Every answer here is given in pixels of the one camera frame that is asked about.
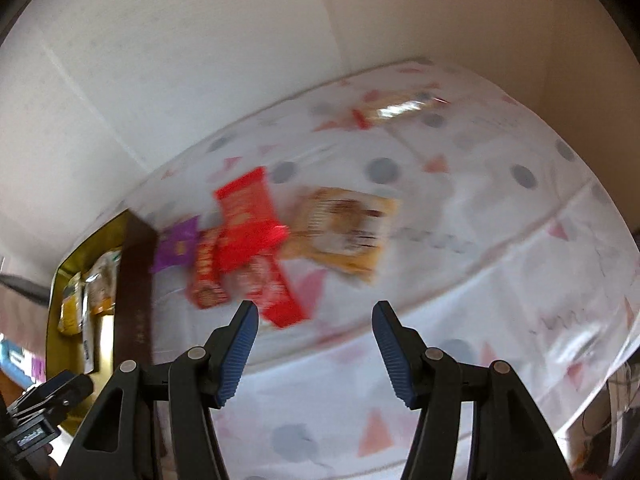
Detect yellow green snack packet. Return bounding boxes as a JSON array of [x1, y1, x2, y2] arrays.
[[58, 272, 84, 337]]

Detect red white wafer packet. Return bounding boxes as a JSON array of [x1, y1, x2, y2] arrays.
[[236, 252, 308, 328]]

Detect purple snack packet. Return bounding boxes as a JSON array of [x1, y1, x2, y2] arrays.
[[151, 216, 200, 274]]

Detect large red snack bag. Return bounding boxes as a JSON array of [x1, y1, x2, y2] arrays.
[[215, 167, 288, 273]]

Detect orange clear cookie bag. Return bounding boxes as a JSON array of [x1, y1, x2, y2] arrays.
[[279, 188, 401, 283]]

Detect long cracker sleeve red ends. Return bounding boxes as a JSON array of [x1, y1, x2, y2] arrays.
[[352, 90, 449, 129]]

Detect white barcode snack pack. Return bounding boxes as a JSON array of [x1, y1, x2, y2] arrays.
[[82, 310, 96, 374]]

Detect red brown snack bar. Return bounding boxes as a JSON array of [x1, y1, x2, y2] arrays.
[[188, 228, 230, 310]]

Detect green cracker pack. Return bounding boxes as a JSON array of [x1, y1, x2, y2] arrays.
[[85, 248, 122, 315]]

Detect gold metal tin tray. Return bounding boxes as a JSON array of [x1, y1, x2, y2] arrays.
[[46, 210, 158, 434]]

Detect white patterned tablecloth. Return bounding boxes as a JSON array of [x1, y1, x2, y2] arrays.
[[122, 60, 639, 479]]

